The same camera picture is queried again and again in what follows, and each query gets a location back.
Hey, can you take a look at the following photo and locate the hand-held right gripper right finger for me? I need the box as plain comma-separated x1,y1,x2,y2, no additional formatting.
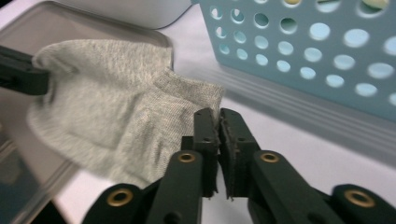
219,108,344,224

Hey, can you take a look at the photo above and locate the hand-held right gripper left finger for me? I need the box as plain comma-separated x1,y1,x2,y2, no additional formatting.
146,107,220,224

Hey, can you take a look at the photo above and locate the translucent grey box lid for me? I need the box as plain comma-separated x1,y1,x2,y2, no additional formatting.
0,0,174,224

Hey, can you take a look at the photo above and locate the grey sock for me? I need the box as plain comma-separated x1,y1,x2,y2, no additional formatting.
31,38,226,150
26,102,163,189

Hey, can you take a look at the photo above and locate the white compartment storage box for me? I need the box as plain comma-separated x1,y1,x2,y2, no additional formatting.
52,0,192,31

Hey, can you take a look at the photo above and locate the blue perforated plastic basket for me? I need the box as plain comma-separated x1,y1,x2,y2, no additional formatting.
191,0,396,124

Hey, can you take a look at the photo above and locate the white table sheet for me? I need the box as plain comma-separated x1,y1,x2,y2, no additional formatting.
0,0,396,224

